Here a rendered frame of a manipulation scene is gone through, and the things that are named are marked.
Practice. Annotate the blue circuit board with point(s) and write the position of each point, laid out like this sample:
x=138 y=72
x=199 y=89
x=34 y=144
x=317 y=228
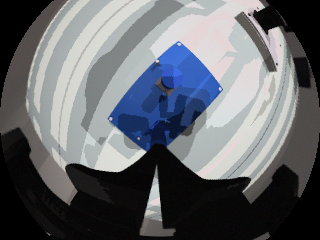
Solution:
x=169 y=95

